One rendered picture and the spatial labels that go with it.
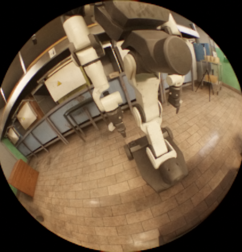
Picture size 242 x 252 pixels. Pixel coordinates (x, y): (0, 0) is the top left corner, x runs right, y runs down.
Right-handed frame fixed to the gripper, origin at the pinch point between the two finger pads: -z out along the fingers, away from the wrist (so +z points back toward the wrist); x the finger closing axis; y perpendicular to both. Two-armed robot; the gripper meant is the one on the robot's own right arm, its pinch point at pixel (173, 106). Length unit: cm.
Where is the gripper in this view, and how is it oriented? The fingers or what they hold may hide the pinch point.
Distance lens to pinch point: 72.6
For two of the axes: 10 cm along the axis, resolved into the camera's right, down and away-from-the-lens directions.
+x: -2.7, -6.9, 6.8
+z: -2.8, -6.2, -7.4
